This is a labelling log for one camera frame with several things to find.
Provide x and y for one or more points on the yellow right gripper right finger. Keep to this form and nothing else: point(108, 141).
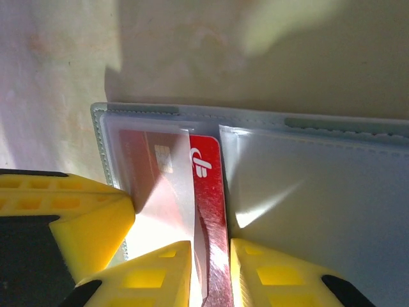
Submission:
point(281, 278)

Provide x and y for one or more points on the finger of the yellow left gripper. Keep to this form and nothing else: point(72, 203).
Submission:
point(96, 217)

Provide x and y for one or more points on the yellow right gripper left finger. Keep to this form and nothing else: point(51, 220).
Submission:
point(150, 275)

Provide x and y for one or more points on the pale blue clear card holder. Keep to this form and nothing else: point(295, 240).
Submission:
point(319, 192)

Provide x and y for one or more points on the red card with white logo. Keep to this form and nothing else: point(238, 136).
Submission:
point(207, 179)

